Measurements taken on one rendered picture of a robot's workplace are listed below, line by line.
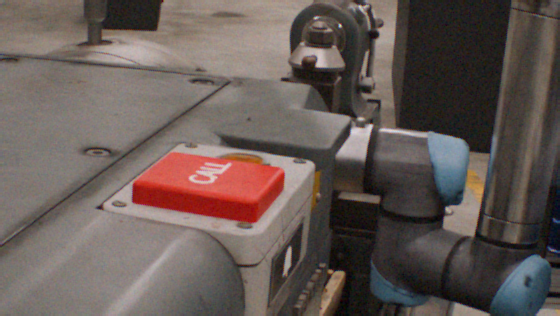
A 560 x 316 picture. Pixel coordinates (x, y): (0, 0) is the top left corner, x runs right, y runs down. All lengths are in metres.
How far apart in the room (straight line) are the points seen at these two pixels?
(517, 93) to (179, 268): 0.75
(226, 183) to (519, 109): 0.67
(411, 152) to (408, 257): 0.11
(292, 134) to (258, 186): 0.15
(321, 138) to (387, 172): 0.56
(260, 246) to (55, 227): 0.09
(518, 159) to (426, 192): 0.13
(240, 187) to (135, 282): 0.11
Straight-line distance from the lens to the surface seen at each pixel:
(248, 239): 0.51
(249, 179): 0.55
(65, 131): 0.67
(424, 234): 1.26
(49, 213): 0.52
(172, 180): 0.54
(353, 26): 2.14
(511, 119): 1.18
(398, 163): 1.24
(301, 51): 1.62
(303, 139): 0.68
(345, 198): 1.60
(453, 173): 1.24
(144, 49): 1.05
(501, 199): 1.19
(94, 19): 1.05
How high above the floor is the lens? 1.42
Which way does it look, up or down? 15 degrees down
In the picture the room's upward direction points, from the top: 5 degrees clockwise
